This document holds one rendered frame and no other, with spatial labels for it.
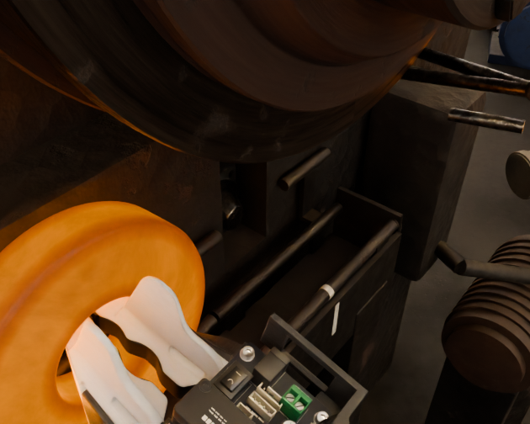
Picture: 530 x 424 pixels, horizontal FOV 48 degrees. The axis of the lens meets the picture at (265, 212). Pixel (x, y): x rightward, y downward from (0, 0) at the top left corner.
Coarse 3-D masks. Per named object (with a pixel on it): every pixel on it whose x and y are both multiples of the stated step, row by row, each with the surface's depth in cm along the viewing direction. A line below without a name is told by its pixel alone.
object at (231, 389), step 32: (256, 352) 26; (288, 352) 27; (320, 352) 25; (224, 384) 24; (256, 384) 25; (288, 384) 26; (320, 384) 26; (352, 384) 24; (192, 416) 22; (224, 416) 23; (256, 416) 24; (288, 416) 25; (320, 416) 25
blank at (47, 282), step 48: (48, 240) 28; (96, 240) 28; (144, 240) 31; (0, 288) 26; (48, 288) 27; (96, 288) 29; (192, 288) 36; (0, 336) 26; (48, 336) 28; (0, 384) 27; (48, 384) 29
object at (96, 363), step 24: (72, 336) 30; (96, 336) 26; (72, 360) 29; (96, 360) 27; (120, 360) 26; (96, 384) 28; (120, 384) 27; (144, 384) 29; (120, 408) 28; (144, 408) 26
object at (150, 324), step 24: (144, 288) 29; (168, 288) 28; (96, 312) 31; (120, 312) 31; (144, 312) 30; (168, 312) 29; (120, 336) 31; (144, 336) 31; (168, 336) 30; (192, 336) 29; (168, 360) 30; (192, 360) 30; (216, 360) 28; (168, 384) 30; (192, 384) 29
